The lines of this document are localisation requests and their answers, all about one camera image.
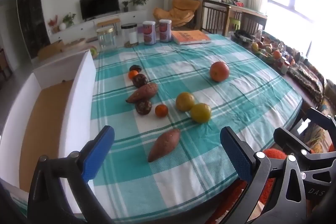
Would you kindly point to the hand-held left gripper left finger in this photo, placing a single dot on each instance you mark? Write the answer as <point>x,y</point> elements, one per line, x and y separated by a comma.
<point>98,154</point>

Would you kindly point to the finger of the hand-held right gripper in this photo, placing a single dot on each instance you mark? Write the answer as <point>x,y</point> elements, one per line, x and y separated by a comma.
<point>321,115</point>
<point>291,140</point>

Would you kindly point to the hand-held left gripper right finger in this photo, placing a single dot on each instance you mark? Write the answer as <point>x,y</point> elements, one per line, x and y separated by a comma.
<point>236,155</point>

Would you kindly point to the white box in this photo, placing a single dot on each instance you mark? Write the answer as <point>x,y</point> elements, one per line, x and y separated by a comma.
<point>78,108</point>

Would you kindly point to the yellow-green orange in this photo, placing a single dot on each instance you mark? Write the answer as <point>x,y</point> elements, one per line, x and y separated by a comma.
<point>185,101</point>
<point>200,113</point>

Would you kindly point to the dark passion fruit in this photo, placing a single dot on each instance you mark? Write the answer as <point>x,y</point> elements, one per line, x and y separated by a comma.
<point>143,107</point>
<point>135,68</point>
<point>140,80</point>

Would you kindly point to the sweet potato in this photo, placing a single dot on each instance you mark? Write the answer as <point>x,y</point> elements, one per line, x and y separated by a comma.
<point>164,145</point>
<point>143,92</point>

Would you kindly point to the small tangerine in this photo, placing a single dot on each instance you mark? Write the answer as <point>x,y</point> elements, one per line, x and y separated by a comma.
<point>161,110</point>
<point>133,75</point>

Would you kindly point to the large orange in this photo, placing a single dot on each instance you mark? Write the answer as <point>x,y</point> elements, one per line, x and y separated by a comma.
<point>219,71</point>

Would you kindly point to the red fuzzy cloth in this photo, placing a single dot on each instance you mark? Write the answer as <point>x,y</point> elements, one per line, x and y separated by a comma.
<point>273,155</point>

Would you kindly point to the patterned cloth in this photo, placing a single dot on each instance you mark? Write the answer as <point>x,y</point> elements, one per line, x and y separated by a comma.
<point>309,77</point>

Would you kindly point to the teal checked tablecloth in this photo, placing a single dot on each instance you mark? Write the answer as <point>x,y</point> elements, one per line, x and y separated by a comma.
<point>236,98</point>

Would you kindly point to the pile of mixed fruit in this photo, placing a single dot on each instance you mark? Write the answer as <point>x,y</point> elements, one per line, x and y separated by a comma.
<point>270,53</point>

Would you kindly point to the green kiwi packet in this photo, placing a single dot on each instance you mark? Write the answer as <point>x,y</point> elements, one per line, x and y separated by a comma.
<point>94,52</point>

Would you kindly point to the black tray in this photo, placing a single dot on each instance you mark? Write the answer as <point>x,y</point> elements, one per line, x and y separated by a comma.
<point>244,36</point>

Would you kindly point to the glass jar with gold lid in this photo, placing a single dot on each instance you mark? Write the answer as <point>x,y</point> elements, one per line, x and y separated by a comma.
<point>106,40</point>

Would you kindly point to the dark wooden chair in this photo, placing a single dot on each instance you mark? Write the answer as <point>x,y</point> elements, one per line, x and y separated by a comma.
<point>253,22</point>
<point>212,16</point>

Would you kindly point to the glass jar with black lid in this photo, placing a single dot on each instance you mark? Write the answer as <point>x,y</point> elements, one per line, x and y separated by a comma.
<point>129,35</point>

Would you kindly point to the green stool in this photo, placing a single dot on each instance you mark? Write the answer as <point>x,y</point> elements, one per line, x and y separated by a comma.
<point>234,23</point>

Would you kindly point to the wooden desk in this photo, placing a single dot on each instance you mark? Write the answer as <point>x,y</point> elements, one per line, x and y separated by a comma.
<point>249,11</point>

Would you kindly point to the orange book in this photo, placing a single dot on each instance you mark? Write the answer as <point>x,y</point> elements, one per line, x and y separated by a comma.
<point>190,37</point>

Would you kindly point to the white television cabinet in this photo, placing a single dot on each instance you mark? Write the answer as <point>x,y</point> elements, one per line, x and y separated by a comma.
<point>78,27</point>

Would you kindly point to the red labelled can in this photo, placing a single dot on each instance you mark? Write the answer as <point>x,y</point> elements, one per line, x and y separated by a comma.
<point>164,30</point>
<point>149,33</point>

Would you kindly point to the small wooden bench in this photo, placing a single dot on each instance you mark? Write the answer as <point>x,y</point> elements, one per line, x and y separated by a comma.
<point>107,21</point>

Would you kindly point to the leafy potted plant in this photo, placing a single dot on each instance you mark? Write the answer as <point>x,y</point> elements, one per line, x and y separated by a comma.
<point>69,19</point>

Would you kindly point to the red ornament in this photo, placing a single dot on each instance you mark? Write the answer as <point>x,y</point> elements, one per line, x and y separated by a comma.
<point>53,22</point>

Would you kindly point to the clutter on desk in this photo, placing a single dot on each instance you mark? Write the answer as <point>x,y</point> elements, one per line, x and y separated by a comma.
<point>232,1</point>

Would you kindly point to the black television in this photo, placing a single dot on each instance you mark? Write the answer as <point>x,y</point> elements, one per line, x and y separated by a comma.
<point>98,5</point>

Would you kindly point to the small potted plant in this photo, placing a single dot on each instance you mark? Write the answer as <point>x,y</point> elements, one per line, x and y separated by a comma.
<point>125,6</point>

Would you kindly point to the dark display cabinet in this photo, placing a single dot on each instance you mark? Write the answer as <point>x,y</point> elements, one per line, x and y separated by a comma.
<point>31,16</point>

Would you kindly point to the yellow lounge chair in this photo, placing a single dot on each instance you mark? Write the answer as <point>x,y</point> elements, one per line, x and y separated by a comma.
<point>181,8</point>

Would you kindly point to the large potted plant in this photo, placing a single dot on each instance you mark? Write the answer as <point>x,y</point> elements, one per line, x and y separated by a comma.
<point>138,0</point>

